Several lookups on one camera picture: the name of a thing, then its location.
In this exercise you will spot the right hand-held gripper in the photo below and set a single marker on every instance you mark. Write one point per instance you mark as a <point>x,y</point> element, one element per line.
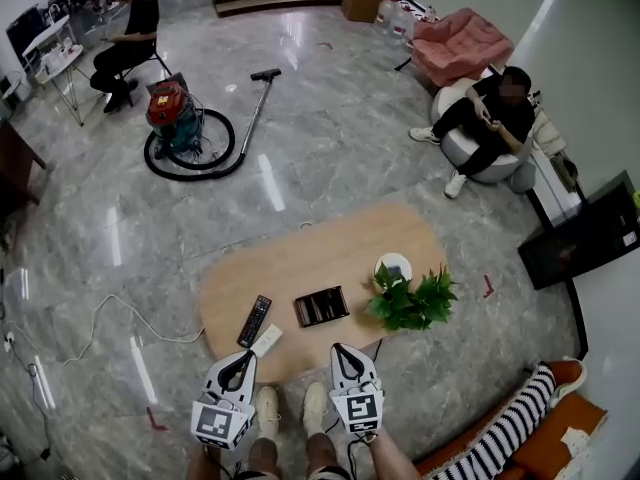
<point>362,410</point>

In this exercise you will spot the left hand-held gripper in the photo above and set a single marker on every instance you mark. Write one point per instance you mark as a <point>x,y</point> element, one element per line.
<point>215,423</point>

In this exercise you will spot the white remote control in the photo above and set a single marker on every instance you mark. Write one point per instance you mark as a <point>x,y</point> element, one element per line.
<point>267,339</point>

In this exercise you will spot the dark brown remote holder box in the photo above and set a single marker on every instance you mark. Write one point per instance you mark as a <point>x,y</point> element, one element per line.
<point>320,320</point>

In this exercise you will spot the black remote control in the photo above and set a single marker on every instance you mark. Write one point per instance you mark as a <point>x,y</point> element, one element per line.
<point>255,320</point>

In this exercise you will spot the person's left forearm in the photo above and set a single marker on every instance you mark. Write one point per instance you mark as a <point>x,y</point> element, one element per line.
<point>205,468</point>

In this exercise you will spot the person's right forearm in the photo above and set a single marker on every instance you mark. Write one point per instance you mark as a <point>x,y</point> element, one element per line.
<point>395,460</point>

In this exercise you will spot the person's left beige shoe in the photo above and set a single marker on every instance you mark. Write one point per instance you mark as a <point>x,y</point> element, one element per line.
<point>268,408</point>

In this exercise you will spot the person's beige shoe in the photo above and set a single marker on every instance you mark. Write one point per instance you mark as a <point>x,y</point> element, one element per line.
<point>315,403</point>
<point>268,408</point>

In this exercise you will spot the person's right beige shoe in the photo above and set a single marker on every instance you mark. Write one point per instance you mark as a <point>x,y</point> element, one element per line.
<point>315,403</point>

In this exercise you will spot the person's left leg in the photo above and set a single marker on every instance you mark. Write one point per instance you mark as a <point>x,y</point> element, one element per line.
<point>264,455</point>

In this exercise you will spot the person's leg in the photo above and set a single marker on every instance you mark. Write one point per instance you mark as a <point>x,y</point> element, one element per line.
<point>264,455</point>
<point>322,450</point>

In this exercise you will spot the person's right leg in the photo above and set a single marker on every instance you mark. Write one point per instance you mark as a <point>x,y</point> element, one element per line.
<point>322,450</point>

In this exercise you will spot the green potted plant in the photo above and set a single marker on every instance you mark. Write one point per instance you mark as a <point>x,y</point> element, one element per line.
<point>405,303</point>

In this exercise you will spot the oval wooden coffee table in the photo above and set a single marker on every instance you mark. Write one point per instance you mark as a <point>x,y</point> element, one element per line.
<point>310,263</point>

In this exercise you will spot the white round dish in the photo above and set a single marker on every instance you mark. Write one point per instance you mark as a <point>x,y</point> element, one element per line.
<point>385,260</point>

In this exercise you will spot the black white striped blanket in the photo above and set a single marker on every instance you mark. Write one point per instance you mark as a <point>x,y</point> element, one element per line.
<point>500,438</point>

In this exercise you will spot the white power strip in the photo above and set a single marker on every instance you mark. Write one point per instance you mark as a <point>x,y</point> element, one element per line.
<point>9,342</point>

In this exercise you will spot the orange sofa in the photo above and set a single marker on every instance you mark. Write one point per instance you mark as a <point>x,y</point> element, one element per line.
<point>580,418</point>

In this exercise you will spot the white dotted cloth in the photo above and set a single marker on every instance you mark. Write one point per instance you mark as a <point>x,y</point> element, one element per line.
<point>580,445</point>

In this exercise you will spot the white beanbag seat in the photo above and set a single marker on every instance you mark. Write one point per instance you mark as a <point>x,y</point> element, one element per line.
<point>500,168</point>

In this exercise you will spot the black glass-door cabinet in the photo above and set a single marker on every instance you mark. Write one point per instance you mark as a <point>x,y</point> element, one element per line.
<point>575,253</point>

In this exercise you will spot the grey round cushion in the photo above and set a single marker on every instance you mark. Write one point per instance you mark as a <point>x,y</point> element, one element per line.
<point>523,178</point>

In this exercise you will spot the white low bench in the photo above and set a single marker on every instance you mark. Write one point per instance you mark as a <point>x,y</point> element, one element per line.
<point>550,203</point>

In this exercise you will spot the red and teal vacuum cleaner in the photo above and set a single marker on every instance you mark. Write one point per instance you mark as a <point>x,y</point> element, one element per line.
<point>167,103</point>

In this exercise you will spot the olive bag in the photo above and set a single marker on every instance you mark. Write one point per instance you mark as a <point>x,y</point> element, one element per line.
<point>566,168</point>

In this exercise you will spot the grey board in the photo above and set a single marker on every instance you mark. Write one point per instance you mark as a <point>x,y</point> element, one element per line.
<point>175,80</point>

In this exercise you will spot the cream tote bag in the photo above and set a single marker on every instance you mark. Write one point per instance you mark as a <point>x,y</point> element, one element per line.
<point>550,133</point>

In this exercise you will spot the small green object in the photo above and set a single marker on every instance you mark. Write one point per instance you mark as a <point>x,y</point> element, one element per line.
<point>636,199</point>

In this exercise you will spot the pink armchair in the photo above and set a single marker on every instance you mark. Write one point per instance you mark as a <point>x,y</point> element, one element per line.
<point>460,43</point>

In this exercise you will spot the clear water jug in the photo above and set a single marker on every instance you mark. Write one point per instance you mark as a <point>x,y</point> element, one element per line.
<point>402,25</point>
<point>387,15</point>

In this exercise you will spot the white side table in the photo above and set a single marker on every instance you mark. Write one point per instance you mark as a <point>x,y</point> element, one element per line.
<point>62,60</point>

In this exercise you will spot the white folding table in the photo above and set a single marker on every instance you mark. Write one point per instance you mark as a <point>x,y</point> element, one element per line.
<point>35,33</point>

